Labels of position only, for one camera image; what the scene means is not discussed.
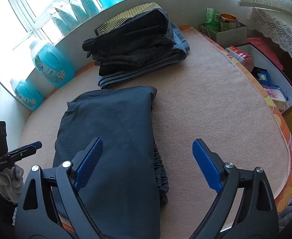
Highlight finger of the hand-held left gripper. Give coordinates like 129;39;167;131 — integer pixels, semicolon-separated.
8;141;43;158

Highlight white blue small pack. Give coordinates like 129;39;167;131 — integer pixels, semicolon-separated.
257;70;270;81

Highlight pink package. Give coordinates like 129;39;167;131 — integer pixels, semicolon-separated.
263;85;282;100

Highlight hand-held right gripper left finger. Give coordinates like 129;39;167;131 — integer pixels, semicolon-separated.
13;137;104;239

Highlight pink cloth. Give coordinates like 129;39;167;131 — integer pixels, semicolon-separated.
247;37;285;71

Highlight stack of folded clothes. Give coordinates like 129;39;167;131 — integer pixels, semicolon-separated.
97;21;190;89

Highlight white storage box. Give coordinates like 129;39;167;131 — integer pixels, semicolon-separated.
224;42;292;116

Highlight pale yellow pack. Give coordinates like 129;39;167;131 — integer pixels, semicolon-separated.
271;96;290;111

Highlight orange red package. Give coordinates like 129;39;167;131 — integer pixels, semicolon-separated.
224;45;254;68

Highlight round metal can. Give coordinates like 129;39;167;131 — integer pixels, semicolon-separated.
219;13;238;32

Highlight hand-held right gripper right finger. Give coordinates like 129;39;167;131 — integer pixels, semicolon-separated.
192;139;279;239

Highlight black yellow-patterned folded garment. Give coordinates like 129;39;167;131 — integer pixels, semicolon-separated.
94;2;170;45

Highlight person's left hand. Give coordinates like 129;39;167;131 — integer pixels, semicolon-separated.
0;164;24;203

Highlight large blue detergent bottle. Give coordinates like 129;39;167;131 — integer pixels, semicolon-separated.
29;40;76;89
10;78;45;112

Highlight white lace curtain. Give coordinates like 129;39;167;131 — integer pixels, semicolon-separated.
247;7;292;72

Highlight dark navy pants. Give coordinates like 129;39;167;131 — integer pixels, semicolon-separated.
52;86;170;239

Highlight small cardboard box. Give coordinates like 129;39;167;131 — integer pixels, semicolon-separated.
198;21;248;46

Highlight green tea carton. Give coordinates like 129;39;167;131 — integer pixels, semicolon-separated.
203;7;221;31

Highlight teal refill pouch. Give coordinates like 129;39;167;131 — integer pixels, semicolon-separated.
72;0;102;15
48;9;71;36
53;2;77;29
69;0;92;23

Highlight dark checked folded garment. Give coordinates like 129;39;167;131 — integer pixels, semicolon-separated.
82;33;175;66

